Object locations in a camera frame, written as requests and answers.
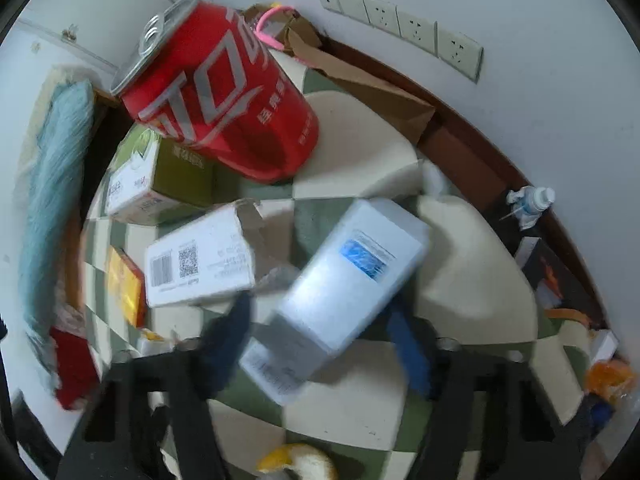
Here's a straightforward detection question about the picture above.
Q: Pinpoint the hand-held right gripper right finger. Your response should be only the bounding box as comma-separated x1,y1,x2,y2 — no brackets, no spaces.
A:
387,300,596,480

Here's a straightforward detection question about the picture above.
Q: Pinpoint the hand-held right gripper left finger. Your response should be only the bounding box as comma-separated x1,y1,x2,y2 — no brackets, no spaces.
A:
55,292,253,480

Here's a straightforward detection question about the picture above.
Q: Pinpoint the white box with blue label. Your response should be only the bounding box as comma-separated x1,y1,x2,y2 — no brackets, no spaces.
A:
239,198,432,407

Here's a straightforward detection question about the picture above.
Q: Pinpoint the green cardboard box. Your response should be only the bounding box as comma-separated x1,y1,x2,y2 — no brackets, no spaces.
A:
102,125,218,226

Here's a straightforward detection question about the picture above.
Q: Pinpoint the red soda can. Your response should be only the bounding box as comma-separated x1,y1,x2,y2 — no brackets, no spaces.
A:
110,0,321,184

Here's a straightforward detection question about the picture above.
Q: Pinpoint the white orange packet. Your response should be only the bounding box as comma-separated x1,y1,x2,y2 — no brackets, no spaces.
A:
137,327,176,358

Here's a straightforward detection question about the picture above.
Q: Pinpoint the white box with barcode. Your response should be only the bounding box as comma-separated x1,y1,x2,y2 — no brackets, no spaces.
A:
144,199,263,309

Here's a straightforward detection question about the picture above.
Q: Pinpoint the green white checkered mat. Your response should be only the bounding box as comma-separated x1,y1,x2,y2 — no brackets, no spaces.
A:
80,50,608,480

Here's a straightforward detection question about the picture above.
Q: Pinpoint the yellow orange box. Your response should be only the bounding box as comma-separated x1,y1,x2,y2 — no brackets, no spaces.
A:
105,247,147,328

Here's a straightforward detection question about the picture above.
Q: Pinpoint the red bed sheet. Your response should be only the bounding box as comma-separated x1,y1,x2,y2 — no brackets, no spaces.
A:
50,327,101,411

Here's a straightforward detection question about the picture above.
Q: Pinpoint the black orange box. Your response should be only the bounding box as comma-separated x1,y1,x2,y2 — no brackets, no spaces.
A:
515,236,578,311

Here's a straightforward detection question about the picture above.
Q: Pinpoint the small white box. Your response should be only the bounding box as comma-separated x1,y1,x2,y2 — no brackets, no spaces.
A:
589,329,620,367

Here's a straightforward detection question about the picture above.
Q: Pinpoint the orange plastic bag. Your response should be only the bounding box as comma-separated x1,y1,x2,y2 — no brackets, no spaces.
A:
582,360,638,403

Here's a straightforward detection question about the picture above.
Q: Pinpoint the small white blue bottle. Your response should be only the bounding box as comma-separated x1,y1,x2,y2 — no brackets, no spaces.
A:
505,186,557,231

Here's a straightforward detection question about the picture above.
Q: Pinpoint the bed with blue blanket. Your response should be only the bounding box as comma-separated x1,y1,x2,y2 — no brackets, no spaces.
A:
17,80,96,386

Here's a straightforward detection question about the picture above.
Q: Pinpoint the brown paper bag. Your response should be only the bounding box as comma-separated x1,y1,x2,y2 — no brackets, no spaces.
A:
242,4,436,146

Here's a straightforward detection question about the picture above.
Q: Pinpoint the pink strap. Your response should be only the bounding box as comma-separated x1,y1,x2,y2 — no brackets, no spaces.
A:
255,4,300,51

